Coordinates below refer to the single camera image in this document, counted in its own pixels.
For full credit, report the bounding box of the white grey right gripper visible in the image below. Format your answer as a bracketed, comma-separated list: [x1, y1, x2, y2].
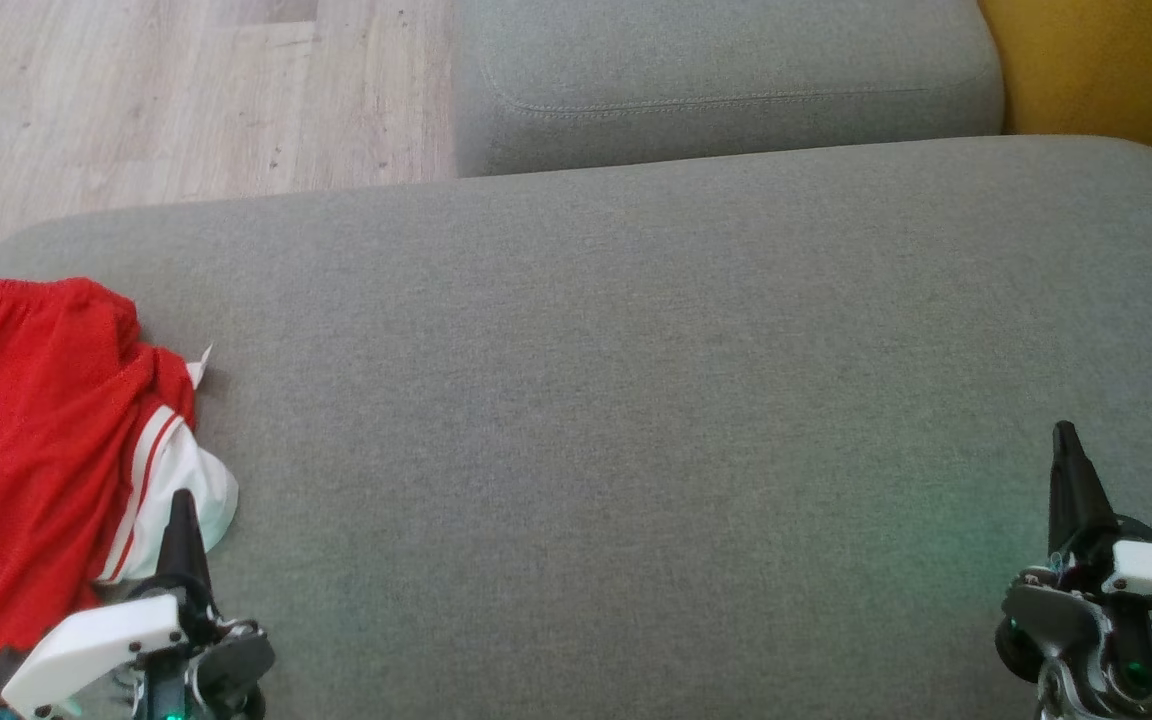
[994, 420, 1152, 720]

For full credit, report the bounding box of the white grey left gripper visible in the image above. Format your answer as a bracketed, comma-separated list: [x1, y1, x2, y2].
[0, 490, 277, 720]

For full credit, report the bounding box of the red and white shirt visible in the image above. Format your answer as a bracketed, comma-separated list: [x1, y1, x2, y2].
[0, 343, 240, 709]

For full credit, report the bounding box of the large grey sofa ottoman cushion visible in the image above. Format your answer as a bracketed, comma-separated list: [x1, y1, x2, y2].
[0, 135, 1152, 720]

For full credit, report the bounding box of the yellow sofa backrest cushion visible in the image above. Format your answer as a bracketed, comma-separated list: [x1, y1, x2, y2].
[976, 0, 1152, 191]

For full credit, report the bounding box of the grey sofa seat cushion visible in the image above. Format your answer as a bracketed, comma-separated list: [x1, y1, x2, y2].
[451, 0, 1006, 180]

